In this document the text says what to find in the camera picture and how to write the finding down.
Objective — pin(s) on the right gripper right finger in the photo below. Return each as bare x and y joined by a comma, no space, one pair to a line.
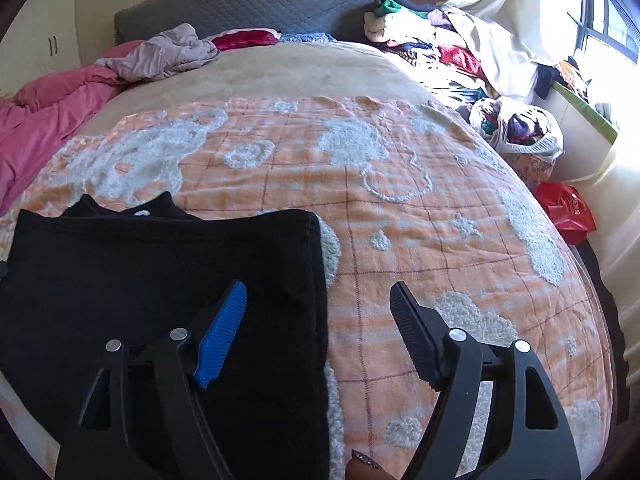
497,415

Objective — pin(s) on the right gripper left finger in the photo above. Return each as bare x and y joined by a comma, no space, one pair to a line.
142,417

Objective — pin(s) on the black orange sweatshirt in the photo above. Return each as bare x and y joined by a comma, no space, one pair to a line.
75,282

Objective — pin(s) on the white bag of clothes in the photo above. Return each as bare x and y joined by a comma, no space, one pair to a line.
514,127

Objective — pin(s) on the pile of mixed clothes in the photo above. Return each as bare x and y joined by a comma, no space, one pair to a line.
430,40

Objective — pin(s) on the right hand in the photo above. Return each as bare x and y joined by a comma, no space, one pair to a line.
362,467

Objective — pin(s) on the red plastic bag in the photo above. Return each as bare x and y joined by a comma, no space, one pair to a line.
567,210

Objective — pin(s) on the orange white patterned blanket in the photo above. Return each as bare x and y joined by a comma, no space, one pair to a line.
404,192

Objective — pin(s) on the pink duvet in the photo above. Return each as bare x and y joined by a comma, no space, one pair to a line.
43,115

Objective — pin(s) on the beige bed sheet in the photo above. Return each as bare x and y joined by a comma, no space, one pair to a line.
286,71

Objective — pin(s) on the mauve crumpled garment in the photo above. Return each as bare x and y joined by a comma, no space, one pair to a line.
163,56

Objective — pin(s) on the white wardrobe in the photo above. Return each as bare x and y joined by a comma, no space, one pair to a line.
42,39

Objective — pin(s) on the white curtain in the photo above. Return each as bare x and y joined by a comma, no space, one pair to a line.
515,15

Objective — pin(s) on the red garment by headboard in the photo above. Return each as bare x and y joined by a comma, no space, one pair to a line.
245,38

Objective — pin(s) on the blue patterned pillow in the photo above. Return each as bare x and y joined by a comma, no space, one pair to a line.
307,38

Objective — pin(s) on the grey quilted headboard cover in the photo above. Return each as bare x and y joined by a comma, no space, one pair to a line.
342,19

